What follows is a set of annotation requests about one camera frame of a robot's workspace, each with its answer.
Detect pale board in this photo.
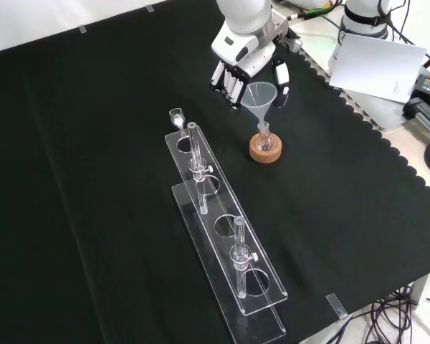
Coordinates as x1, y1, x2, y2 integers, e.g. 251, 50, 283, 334
328, 32, 428, 105

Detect black floor cable bundle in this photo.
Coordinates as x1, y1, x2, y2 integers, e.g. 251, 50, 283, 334
328, 267, 430, 344

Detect black cloth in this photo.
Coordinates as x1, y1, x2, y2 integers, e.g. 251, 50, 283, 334
0, 0, 430, 344

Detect grey table leg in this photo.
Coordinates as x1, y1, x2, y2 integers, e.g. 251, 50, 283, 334
411, 274, 430, 306

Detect glass round-bottom flask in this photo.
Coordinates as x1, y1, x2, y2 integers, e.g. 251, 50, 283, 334
256, 121, 275, 153

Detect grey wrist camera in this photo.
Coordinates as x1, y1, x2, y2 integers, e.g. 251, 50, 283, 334
281, 34, 305, 54

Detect black and orange power box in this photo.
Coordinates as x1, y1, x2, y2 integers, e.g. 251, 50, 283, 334
402, 70, 430, 138

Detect small glass beaker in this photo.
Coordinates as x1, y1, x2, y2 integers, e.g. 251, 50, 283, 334
168, 108, 186, 131

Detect grey metal base plate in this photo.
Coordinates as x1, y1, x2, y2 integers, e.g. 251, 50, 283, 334
285, 14, 416, 132

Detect cork ring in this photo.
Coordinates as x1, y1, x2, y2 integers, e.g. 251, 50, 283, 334
249, 133, 284, 164

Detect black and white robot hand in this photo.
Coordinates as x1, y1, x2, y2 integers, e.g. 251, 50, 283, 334
209, 21, 292, 110

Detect clear plastic funnel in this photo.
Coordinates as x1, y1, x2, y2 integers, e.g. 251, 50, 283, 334
240, 82, 278, 132

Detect clear acrylic funnel stand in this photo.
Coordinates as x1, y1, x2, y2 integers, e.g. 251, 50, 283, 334
163, 121, 289, 344

